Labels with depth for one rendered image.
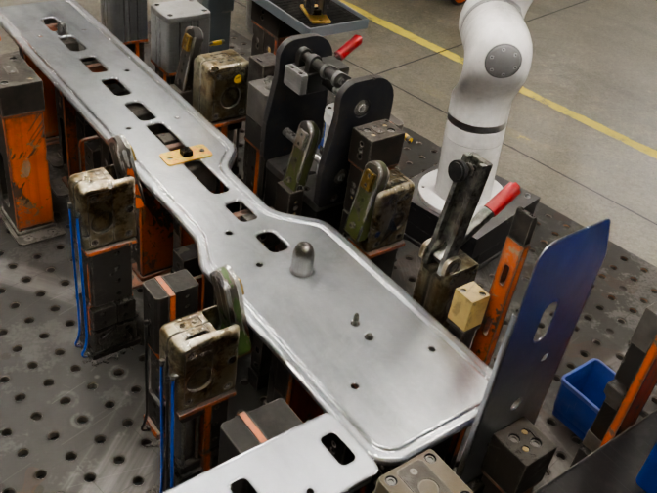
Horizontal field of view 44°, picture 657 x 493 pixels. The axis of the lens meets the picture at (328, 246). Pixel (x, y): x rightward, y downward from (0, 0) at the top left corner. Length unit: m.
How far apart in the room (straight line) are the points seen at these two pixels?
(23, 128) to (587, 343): 1.14
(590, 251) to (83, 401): 0.88
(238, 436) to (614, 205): 2.74
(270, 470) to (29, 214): 0.94
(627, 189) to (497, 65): 2.25
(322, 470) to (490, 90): 0.86
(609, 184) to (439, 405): 2.74
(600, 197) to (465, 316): 2.52
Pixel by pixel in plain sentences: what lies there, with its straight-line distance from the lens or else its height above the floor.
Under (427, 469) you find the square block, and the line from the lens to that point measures 0.86.
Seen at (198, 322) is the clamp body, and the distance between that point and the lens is 0.99.
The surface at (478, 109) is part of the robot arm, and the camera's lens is 1.59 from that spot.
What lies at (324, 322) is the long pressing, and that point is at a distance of 1.08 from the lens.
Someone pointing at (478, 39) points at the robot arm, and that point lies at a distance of 1.49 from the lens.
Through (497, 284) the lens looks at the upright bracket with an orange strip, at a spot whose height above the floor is 1.08.
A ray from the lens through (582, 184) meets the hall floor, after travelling 3.60.
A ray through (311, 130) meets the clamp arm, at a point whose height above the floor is 1.10.
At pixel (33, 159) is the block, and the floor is 0.87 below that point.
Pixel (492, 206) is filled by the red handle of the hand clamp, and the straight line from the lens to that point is 1.14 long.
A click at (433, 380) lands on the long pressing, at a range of 1.03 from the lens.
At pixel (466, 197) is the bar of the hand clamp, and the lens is 1.06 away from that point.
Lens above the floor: 1.73
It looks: 37 degrees down
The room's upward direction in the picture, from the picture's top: 9 degrees clockwise
